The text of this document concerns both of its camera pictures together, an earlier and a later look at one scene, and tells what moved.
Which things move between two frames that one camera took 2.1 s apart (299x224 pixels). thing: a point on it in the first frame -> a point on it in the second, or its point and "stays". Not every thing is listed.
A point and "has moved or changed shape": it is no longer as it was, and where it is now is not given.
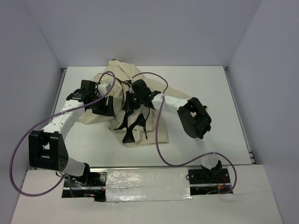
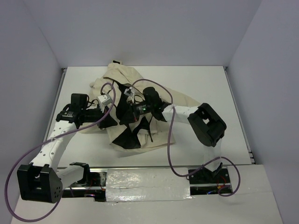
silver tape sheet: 126,185 stays
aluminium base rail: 96,189 stays
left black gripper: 107,110 -> 107,122
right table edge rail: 245,135 stays
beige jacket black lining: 138,125 has moved or changed shape
